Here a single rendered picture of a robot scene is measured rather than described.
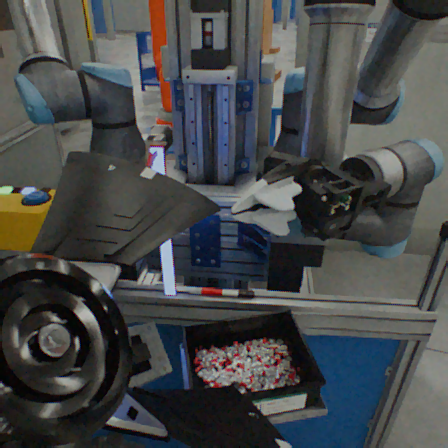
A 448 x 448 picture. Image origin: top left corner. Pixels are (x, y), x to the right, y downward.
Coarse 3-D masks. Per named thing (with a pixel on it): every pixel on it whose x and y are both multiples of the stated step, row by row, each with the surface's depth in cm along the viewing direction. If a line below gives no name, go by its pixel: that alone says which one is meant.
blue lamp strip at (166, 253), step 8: (152, 152) 63; (160, 152) 62; (160, 160) 63; (152, 168) 64; (160, 168) 64; (168, 248) 72; (168, 256) 73; (168, 264) 75; (168, 272) 76; (168, 280) 77; (168, 288) 78
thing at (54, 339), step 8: (48, 328) 22; (56, 328) 23; (64, 328) 23; (40, 336) 22; (48, 336) 22; (56, 336) 22; (64, 336) 23; (40, 344) 22; (48, 344) 22; (56, 344) 22; (64, 344) 23; (48, 352) 22; (56, 352) 22; (64, 352) 22
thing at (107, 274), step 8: (80, 264) 35; (88, 264) 35; (96, 264) 35; (104, 264) 35; (112, 264) 35; (88, 272) 34; (96, 272) 34; (104, 272) 34; (112, 272) 34; (104, 280) 33; (112, 280) 33
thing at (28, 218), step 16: (0, 208) 68; (16, 208) 68; (32, 208) 68; (48, 208) 69; (0, 224) 69; (16, 224) 69; (32, 224) 68; (0, 240) 71; (16, 240) 71; (32, 240) 70
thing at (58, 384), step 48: (0, 288) 22; (48, 288) 24; (96, 288) 27; (0, 336) 20; (96, 336) 25; (0, 384) 19; (48, 384) 21; (96, 384) 24; (0, 432) 18; (48, 432) 19; (96, 432) 22
